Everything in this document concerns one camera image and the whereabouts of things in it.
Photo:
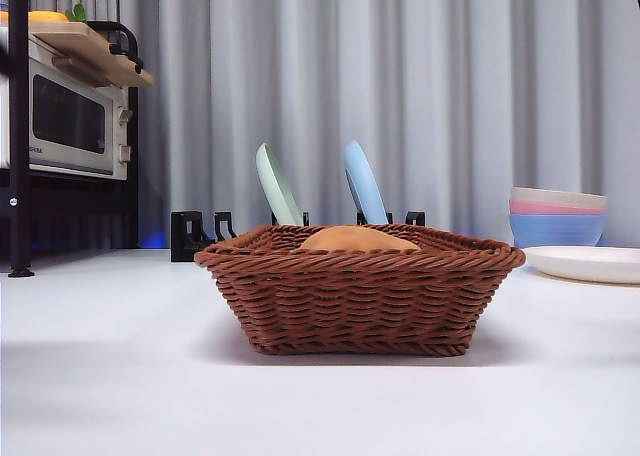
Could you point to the brown potato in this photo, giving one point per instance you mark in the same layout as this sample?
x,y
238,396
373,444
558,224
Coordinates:
x,y
350,238

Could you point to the brown wicker basket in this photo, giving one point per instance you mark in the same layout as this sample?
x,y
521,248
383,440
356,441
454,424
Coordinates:
x,y
350,301

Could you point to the pale green plate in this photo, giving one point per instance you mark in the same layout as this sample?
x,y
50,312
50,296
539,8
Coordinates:
x,y
277,191

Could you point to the light blue plate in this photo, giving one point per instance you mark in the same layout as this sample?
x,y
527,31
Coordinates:
x,y
365,186

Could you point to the black dish rack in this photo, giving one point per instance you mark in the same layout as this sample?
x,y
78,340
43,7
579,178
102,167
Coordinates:
x,y
187,236

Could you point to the grey curtain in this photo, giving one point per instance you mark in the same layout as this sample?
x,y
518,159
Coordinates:
x,y
450,76

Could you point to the pink bowl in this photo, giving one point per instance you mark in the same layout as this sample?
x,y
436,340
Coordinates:
x,y
550,208

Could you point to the cream bowl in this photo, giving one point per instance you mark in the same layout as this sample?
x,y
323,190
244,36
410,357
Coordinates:
x,y
555,195

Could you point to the white plate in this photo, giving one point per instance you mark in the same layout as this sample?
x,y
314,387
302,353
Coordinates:
x,y
585,263

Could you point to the white toaster oven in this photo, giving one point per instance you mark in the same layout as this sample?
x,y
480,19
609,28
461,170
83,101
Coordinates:
x,y
65,116

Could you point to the wooden cutting board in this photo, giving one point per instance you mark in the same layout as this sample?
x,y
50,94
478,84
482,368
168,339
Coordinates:
x,y
90,51

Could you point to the green leaf sprig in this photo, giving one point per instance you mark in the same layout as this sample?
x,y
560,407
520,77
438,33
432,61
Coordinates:
x,y
76,11

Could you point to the yellow food item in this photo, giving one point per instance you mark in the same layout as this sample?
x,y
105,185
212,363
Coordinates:
x,y
45,15

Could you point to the black metal shelf frame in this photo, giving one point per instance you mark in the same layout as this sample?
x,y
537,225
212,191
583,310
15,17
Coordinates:
x,y
16,126

